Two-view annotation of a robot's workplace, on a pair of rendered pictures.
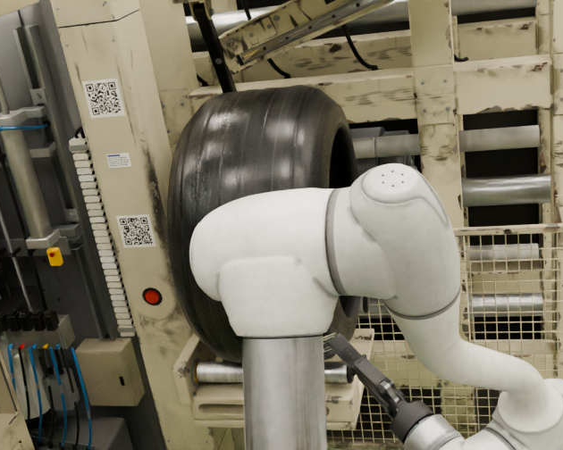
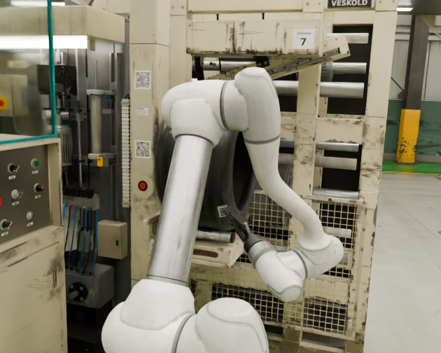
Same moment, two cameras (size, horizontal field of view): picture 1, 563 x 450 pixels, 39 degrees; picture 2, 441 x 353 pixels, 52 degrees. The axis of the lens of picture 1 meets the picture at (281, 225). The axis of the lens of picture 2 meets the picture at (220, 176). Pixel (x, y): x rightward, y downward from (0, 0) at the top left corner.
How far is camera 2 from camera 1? 0.53 m
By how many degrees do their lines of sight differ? 13
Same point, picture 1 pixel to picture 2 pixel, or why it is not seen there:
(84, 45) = (139, 53)
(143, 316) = (136, 196)
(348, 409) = (227, 255)
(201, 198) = not seen: hidden behind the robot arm
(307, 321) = (206, 130)
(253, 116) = not seen: hidden behind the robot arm
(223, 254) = (176, 97)
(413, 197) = (261, 76)
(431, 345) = (262, 164)
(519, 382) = (306, 214)
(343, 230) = (229, 90)
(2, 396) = (56, 216)
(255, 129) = not seen: hidden behind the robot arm
